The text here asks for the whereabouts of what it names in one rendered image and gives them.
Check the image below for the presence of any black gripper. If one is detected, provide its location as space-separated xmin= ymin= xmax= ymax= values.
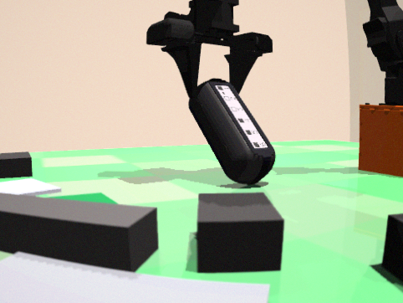
xmin=146 ymin=0 xmax=273 ymax=98

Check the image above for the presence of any white flat rectangular sheet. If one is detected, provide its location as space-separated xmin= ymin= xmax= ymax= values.
xmin=0 ymin=178 xmax=62 ymax=196

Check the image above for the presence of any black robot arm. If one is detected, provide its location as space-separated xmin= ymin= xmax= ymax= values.
xmin=164 ymin=0 xmax=403 ymax=106

